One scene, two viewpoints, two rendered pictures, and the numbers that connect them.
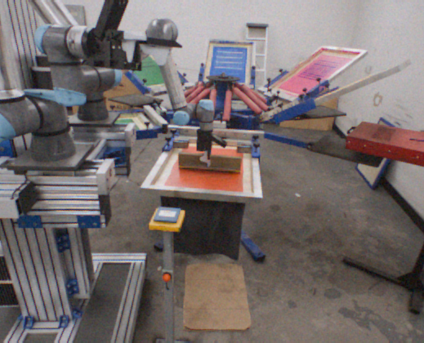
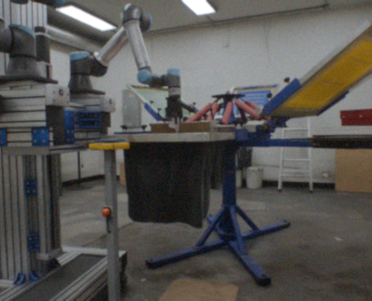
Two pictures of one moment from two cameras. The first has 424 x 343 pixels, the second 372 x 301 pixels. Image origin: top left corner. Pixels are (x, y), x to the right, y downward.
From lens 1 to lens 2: 96 cm
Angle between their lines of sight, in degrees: 29
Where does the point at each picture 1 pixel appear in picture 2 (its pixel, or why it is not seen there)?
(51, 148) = (17, 65)
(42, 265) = (10, 208)
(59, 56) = not seen: outside the picture
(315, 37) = (364, 93)
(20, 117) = not seen: outside the picture
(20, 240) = not seen: outside the picture
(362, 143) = (357, 114)
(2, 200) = not seen: outside the picture
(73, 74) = not seen: outside the picture
